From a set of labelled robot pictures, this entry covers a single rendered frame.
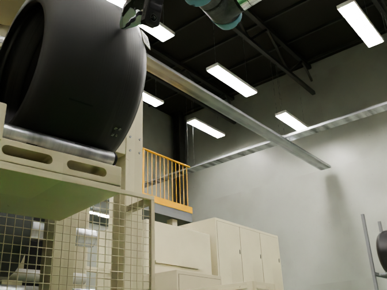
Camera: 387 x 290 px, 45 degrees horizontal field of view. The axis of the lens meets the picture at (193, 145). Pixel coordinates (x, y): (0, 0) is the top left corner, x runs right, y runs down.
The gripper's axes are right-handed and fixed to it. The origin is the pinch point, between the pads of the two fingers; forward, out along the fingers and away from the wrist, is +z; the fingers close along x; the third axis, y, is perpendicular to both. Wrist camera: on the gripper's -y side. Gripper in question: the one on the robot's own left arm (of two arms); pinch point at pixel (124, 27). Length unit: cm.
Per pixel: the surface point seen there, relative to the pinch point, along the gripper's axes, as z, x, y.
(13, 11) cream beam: 57, 12, 47
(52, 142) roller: 19.1, 11.8, -32.0
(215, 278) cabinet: 349, -373, 40
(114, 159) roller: 19.2, -7.6, -32.3
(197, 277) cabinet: 343, -338, 38
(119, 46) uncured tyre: 2.0, 0.5, -5.9
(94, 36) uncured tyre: 2.1, 8.7, -6.3
